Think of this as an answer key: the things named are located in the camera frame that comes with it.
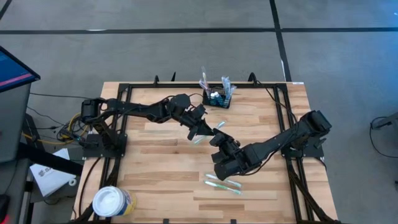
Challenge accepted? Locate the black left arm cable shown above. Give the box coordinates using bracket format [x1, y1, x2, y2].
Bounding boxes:
[157, 92, 206, 108]

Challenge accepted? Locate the thin black floor cable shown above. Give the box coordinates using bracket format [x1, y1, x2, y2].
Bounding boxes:
[29, 91, 101, 101]

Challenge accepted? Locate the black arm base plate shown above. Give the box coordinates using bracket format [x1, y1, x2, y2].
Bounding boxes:
[279, 133, 325, 158]
[82, 133, 127, 158]

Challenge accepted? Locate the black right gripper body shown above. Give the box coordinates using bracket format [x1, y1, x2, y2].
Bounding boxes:
[211, 139, 261, 182]

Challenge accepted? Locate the yellow cable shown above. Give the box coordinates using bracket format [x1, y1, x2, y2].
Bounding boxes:
[21, 112, 91, 146]

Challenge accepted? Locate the black support beam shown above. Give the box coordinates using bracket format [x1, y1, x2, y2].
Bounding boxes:
[17, 142, 84, 177]

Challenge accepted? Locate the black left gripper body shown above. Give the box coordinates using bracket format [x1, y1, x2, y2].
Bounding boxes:
[178, 103, 208, 141]

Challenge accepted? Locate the white paper booklet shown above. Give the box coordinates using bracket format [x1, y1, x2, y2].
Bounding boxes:
[29, 148, 78, 198]

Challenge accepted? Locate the looped black floor cable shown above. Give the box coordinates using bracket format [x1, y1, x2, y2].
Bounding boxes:
[369, 116, 398, 159]

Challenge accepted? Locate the grey stand foot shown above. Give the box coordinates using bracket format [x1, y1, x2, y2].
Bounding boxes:
[371, 111, 398, 131]

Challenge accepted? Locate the grey metal cabinet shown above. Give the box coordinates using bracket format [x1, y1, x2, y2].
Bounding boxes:
[0, 83, 32, 164]

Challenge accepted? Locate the large black monitor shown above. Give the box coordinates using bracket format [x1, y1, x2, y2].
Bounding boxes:
[0, 45, 41, 93]

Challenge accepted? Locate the black wire mesh caddy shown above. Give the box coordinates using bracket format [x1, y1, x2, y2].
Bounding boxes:
[201, 88, 233, 110]

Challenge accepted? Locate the white lidded yellow wipes canister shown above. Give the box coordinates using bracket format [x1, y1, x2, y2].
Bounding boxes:
[92, 185, 137, 218]

